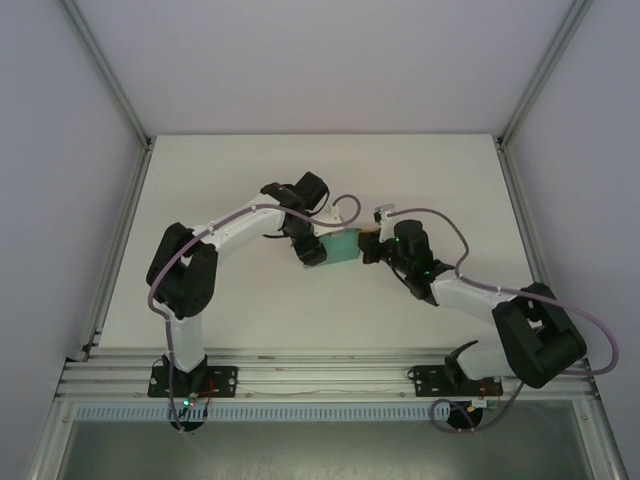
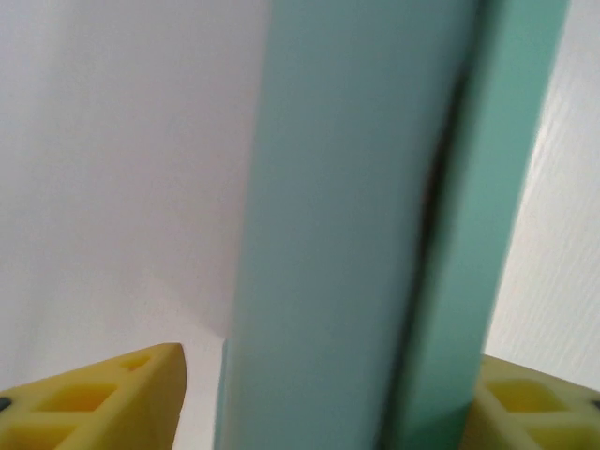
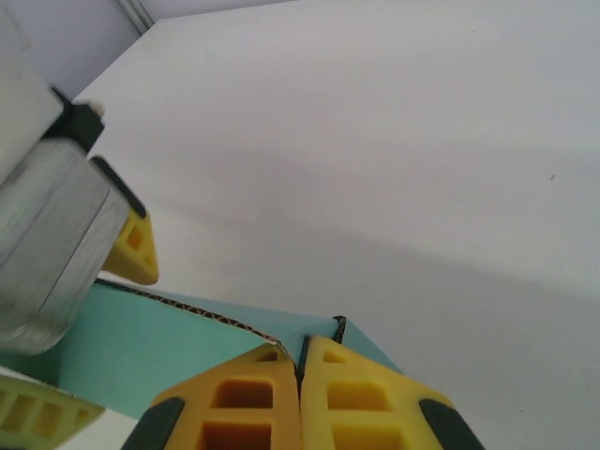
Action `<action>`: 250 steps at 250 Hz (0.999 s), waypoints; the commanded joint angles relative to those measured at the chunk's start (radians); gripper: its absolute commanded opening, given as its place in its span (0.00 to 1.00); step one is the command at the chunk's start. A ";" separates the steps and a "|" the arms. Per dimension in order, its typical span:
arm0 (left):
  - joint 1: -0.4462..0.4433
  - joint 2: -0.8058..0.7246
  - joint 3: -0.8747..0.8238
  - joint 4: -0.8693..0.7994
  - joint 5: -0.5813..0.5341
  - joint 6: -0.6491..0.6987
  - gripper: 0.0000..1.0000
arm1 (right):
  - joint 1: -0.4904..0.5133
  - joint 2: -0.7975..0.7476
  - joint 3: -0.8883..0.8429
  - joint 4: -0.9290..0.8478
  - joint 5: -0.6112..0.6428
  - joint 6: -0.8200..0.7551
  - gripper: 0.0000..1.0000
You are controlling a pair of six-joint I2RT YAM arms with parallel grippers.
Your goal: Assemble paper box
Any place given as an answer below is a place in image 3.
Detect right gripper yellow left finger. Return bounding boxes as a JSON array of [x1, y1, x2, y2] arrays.
[[124, 344, 301, 450]]

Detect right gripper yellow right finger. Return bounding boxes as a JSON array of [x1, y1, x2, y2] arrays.
[[299, 335, 487, 450]]

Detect green cardboard box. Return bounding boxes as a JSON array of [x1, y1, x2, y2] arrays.
[[0, 278, 404, 418]]

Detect left aluminium frame post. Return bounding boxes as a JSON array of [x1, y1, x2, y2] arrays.
[[114, 0, 155, 35]]

